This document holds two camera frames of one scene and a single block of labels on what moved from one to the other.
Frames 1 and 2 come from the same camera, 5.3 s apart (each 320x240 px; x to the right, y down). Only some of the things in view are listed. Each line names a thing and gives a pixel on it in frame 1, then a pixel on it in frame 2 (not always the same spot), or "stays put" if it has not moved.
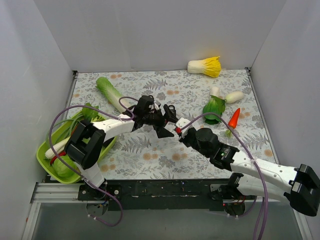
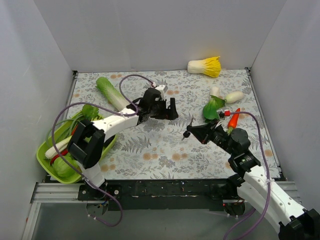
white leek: [59, 148] stays put
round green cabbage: [63, 169] stays put
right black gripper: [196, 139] -> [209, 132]
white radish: [231, 97] stays put
